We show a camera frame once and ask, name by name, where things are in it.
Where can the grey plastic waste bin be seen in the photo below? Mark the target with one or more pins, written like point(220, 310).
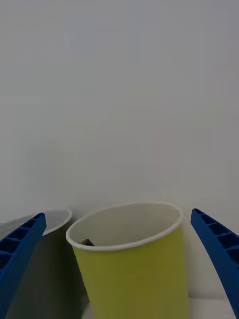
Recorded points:
point(52, 269)

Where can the yellow-green plastic waste bin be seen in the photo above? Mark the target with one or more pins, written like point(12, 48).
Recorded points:
point(134, 274)

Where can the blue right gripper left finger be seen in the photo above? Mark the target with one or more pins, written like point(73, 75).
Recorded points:
point(17, 259)

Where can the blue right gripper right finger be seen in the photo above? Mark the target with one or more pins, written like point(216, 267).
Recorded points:
point(221, 246)

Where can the dark can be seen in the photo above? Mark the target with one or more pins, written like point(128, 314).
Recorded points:
point(86, 242)

